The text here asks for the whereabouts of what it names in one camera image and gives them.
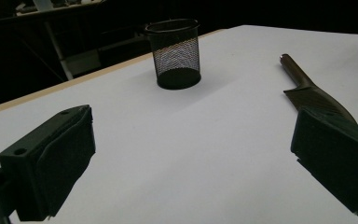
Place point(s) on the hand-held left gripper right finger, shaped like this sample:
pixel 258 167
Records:
pixel 335 158

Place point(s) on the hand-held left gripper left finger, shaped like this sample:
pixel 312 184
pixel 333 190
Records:
pixel 49 165

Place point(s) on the grey box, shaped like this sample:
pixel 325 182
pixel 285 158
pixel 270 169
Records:
pixel 85 62

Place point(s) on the black mesh pen holder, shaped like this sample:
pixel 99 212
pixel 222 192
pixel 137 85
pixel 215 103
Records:
pixel 178 77

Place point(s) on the light background shelf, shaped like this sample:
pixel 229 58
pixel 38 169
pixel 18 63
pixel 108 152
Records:
pixel 52 7

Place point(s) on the white metal stand post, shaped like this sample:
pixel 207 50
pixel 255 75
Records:
pixel 57 46

